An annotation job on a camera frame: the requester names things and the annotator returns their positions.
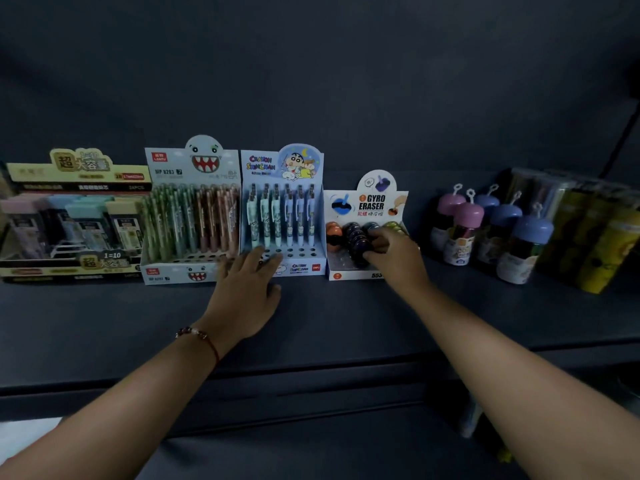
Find person's left hand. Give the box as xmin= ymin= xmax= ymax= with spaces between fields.
xmin=197 ymin=246 xmax=284 ymax=346

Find red beaded string bracelet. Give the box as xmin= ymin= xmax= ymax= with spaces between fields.
xmin=175 ymin=327 xmax=221 ymax=366

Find person's left forearm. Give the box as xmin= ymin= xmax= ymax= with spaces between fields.
xmin=0 ymin=323 xmax=237 ymax=480

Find clear wrapped canister pack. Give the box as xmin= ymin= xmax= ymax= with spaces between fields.
xmin=500 ymin=167 xmax=640 ymax=230

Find blue cartoon pen display box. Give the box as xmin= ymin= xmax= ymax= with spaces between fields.
xmin=239 ymin=143 xmax=328 ymax=278

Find blue lead refill case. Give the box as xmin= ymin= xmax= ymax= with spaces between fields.
xmin=42 ymin=195 xmax=81 ymax=245

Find rows of light blue pens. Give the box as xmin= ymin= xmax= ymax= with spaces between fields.
xmin=246 ymin=183 xmax=318 ymax=248

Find person's right forearm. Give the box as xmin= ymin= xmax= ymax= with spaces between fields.
xmin=400 ymin=282 xmax=640 ymax=480

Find pale packet under shelf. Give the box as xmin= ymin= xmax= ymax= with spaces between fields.
xmin=459 ymin=395 xmax=513 ymax=464

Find monster face pencil display box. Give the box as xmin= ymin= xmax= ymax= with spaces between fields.
xmin=139 ymin=135 xmax=244 ymax=286

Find person's right hand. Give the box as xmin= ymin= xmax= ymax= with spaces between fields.
xmin=362 ymin=226 xmax=432 ymax=298

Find yellow lead refill case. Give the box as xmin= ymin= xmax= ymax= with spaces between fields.
xmin=106 ymin=199 xmax=147 ymax=255

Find yellow cartoon canister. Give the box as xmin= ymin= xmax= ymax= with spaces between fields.
xmin=537 ymin=187 xmax=608 ymax=278
xmin=575 ymin=207 xmax=640 ymax=295

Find row of round spinning erasers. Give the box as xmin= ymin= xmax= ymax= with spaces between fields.
xmin=325 ymin=221 xmax=408 ymax=269

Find pink lead refill case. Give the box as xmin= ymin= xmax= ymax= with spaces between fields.
xmin=0 ymin=196 xmax=51 ymax=255

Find rows of green pink pencils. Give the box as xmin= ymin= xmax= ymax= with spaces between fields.
xmin=142 ymin=184 xmax=241 ymax=261

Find white eraser display box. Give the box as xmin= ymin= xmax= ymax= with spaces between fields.
xmin=323 ymin=170 xmax=410 ymax=282

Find pink cap small bottle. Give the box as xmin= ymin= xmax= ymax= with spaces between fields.
xmin=443 ymin=189 xmax=485 ymax=267
xmin=430 ymin=184 xmax=467 ymax=253

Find mint lead refill case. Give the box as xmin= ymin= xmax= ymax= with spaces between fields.
xmin=65 ymin=201 xmax=118 ymax=251

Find black gold lead display box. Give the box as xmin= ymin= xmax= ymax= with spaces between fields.
xmin=0 ymin=148 xmax=154 ymax=285

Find blue cap small bottle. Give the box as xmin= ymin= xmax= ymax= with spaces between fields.
xmin=474 ymin=184 xmax=501 ymax=211
xmin=496 ymin=203 xmax=555 ymax=285
xmin=475 ymin=191 xmax=524 ymax=273

